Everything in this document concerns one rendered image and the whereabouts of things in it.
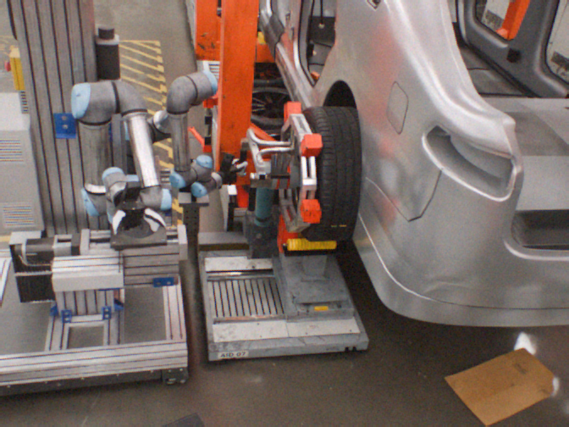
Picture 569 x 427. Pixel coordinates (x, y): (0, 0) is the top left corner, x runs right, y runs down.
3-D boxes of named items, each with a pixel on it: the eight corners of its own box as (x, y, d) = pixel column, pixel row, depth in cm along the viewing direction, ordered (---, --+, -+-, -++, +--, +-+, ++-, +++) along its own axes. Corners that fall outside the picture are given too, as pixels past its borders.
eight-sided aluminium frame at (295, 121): (306, 252, 287) (322, 152, 257) (293, 252, 286) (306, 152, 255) (285, 191, 331) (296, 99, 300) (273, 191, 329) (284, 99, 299)
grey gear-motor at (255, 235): (313, 265, 359) (321, 218, 339) (243, 268, 350) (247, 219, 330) (306, 246, 373) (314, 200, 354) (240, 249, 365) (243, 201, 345)
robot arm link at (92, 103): (126, 218, 238) (118, 88, 207) (87, 224, 232) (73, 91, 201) (118, 202, 246) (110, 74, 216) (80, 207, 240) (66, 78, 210)
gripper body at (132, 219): (144, 230, 192) (134, 210, 201) (146, 207, 188) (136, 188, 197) (119, 232, 189) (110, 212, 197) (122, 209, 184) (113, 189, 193)
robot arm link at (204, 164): (198, 166, 267) (197, 187, 273) (216, 158, 275) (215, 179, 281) (186, 159, 271) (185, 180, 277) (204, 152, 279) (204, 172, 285)
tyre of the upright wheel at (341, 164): (338, 250, 323) (381, 225, 260) (295, 251, 319) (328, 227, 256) (328, 134, 337) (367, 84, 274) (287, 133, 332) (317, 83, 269)
